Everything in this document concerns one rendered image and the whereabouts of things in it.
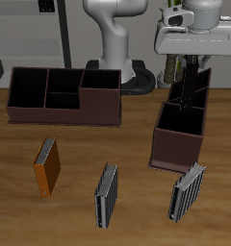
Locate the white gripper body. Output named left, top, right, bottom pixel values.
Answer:
left=154, top=14, right=231, bottom=58

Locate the dark brown desk caddy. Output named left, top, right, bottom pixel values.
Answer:
left=147, top=67, right=213, bottom=175
left=6, top=65, right=122, bottom=128

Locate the black grey striped book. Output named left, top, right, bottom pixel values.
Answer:
left=93, top=161, right=119, bottom=230
left=167, top=161, right=208, bottom=224

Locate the orange book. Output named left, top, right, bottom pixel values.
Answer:
left=32, top=136, right=63, bottom=198

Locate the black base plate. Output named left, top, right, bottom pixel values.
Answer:
left=85, top=59, right=157, bottom=96

